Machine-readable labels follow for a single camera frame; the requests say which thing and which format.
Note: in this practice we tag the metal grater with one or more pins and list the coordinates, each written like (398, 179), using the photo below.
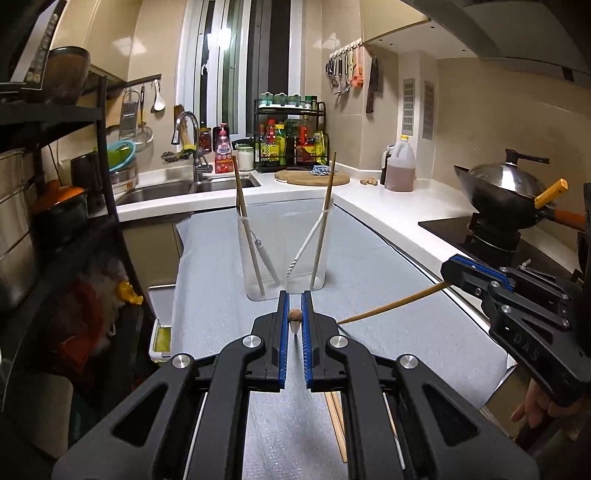
(129, 113)

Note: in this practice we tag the cooking oil jug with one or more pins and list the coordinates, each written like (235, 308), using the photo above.
(400, 170)

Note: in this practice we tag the steel kitchen sink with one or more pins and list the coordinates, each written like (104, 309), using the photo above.
(175, 189)

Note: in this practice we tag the sponge rack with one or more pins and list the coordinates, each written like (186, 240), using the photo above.
(175, 157)

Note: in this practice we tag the red jar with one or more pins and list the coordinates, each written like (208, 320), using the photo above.
(205, 139)

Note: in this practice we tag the white plastic bin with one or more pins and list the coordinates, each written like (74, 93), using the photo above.
(161, 323)

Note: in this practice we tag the black wok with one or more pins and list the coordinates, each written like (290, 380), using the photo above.
(494, 207)

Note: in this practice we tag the beige cutting board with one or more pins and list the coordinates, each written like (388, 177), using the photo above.
(32, 410)

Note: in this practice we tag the red plastic bags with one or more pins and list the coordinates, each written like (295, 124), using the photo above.
(85, 323)

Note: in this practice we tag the round wooden cutting board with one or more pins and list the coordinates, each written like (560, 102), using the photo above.
(300, 179)

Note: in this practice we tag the brown bowl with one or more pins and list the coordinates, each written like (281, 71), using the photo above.
(60, 74)

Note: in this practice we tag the red dish soap bottle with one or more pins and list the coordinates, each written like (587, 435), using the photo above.
(223, 152)

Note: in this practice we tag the white hanging ladle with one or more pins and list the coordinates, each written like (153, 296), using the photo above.
(159, 102)

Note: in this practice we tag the grey table cover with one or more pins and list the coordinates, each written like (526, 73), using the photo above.
(217, 304)

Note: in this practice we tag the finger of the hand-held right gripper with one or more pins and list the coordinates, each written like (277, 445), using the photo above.
(489, 270)
(461, 277)

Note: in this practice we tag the brown nuts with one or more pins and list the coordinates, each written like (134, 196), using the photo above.
(369, 181)

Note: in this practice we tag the black cup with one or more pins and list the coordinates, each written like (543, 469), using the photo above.
(85, 177)

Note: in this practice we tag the black pot with orange lid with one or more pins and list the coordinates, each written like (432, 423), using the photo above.
(60, 212)

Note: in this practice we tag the person's right hand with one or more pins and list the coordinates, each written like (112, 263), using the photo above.
(535, 408)

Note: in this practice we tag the steel bowl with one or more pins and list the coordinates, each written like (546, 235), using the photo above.
(123, 181)

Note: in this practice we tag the white wall hook rail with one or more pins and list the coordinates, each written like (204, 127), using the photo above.
(346, 46)

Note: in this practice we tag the range hood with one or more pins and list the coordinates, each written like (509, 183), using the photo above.
(508, 27)

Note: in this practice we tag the brown wooden chopstick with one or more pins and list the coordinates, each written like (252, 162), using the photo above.
(392, 304)
(325, 212)
(244, 217)
(392, 417)
(294, 316)
(336, 429)

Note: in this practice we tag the green plastic basin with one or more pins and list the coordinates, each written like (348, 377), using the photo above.
(121, 154)

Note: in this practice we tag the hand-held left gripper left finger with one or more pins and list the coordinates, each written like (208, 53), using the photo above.
(282, 341)

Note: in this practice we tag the hanging cleaver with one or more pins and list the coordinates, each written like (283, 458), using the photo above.
(372, 87)

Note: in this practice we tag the black spice rack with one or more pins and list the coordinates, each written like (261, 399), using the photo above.
(256, 134)

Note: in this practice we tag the upper wall cabinet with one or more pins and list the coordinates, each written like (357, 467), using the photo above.
(392, 21)

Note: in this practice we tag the chrome faucet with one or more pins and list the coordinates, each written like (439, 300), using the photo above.
(196, 152)

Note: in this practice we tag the white jar with green lid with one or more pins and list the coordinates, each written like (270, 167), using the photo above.
(244, 159)

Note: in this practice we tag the set of hanging kitchen tools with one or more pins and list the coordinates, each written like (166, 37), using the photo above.
(344, 71)

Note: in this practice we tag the hanging metal strainer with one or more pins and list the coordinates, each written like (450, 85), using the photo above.
(144, 136)

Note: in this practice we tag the blue cloth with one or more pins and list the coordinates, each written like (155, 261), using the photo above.
(321, 171)

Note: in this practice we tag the window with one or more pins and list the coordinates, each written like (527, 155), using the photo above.
(249, 60)

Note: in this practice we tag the row of sauce bottles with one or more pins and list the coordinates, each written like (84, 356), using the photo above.
(291, 141)

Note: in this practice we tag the black metal shelving rack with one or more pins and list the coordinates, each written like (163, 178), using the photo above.
(101, 230)

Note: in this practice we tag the white mesh bag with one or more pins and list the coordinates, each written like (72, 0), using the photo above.
(106, 270)

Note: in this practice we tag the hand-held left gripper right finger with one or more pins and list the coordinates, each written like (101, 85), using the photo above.
(306, 341)

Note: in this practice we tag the yellow plastic item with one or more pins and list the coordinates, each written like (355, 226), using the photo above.
(129, 293)

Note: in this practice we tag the clear plastic utensil container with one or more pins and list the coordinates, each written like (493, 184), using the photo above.
(284, 249)

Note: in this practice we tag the row of green-lid spice jars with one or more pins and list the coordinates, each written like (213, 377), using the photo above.
(286, 100)

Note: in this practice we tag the grey wall vent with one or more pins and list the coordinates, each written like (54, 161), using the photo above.
(408, 106)
(428, 110)

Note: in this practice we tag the steel wok lid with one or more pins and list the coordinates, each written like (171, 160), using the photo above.
(503, 177)

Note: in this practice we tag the black gas stove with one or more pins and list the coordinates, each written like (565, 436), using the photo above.
(452, 235)

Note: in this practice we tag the stainless steel stacked pot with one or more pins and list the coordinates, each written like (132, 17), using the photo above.
(14, 230)

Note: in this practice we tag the black and white appliance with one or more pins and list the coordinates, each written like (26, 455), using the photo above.
(27, 37)

